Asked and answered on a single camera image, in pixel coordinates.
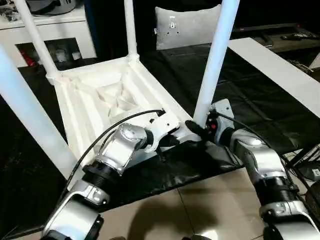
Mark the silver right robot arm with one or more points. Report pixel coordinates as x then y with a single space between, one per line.
265 170

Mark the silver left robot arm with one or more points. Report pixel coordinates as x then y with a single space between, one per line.
110 160

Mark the white flat board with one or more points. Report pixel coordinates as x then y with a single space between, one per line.
280 70

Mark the black stand leg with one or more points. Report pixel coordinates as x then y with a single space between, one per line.
302 157

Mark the grey cushion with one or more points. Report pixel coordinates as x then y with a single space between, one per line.
187 27

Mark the white glass-door cabinet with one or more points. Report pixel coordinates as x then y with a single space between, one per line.
65 35

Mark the dark round appliance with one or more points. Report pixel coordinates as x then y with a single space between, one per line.
50 6

